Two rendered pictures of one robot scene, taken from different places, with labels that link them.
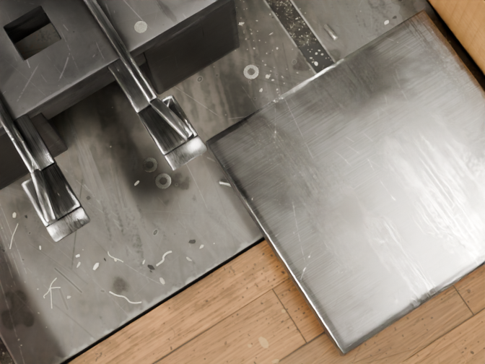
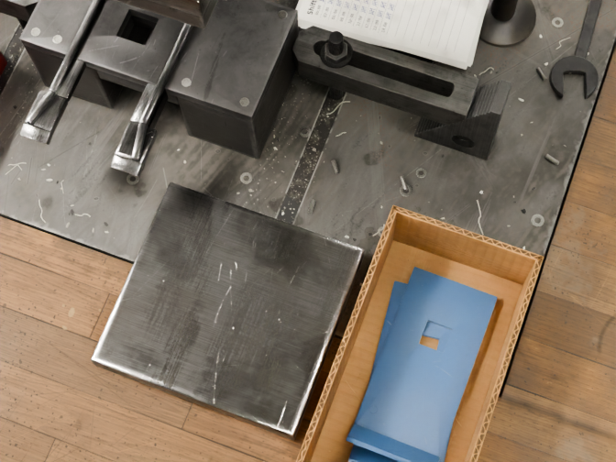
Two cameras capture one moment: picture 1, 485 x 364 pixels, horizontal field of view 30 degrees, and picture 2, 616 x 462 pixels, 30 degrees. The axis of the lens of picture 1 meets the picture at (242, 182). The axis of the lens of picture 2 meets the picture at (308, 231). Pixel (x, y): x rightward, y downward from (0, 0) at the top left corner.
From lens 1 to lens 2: 0.46 m
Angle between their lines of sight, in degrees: 15
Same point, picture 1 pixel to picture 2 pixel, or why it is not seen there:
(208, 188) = (148, 209)
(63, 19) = (159, 37)
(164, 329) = (38, 248)
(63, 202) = (45, 120)
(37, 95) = (100, 59)
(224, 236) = (123, 240)
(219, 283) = (90, 258)
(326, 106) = (247, 236)
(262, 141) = (194, 214)
